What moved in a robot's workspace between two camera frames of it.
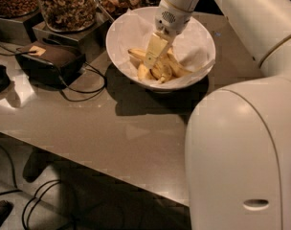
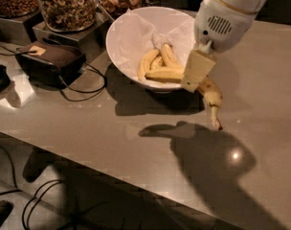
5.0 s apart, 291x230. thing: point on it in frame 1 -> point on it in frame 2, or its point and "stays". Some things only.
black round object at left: [0, 78] stays
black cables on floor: [31, 204] stays
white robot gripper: [169, 20] -> [221, 26]
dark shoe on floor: [0, 212] stays
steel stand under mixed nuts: [91, 40] stays
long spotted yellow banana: [162, 68] -> [212, 94]
